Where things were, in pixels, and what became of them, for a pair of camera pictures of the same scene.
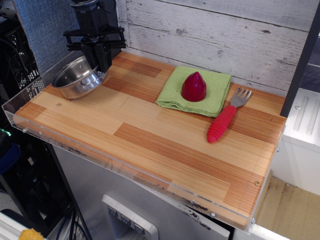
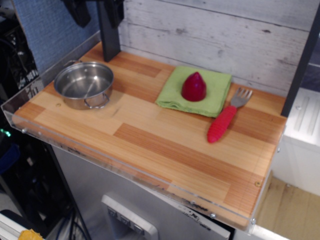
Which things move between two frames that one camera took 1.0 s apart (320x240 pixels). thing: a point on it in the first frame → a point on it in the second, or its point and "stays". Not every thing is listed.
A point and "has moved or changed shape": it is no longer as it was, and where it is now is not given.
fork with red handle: x=238 y=99 stays
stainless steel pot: x=76 y=78 has moved or changed shape
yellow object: x=30 y=234 stays
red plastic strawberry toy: x=194 y=88 stays
